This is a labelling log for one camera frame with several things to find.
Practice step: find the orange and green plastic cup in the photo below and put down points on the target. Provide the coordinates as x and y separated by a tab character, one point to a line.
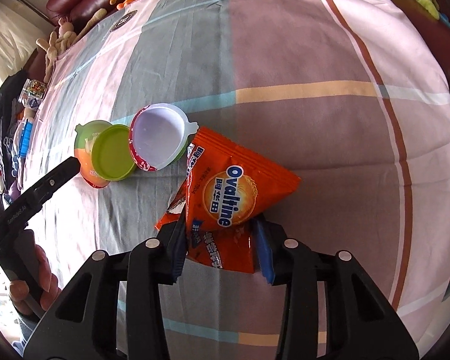
84	146

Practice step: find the orange triangular snack packet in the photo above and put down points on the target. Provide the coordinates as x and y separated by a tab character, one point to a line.
228	180

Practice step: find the beige plush rabbit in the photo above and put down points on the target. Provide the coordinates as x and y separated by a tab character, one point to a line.
65	37

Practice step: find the blue plastic item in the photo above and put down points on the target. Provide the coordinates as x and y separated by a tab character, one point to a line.
25	138

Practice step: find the person's left hand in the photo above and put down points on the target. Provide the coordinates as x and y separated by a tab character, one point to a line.
45	270

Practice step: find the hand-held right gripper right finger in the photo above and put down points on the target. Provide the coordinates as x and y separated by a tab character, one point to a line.
264	255

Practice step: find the dark bag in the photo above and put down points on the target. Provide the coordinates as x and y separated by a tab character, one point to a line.
7	101

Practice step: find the green plastic lid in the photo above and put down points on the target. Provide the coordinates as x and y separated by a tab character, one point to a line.
112	153

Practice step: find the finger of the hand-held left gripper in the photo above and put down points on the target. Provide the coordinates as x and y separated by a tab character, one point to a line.
52	183

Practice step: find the checked pastel blanket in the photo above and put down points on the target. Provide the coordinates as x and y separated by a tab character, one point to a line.
285	82

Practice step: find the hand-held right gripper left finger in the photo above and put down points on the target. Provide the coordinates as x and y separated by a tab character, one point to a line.
178	255

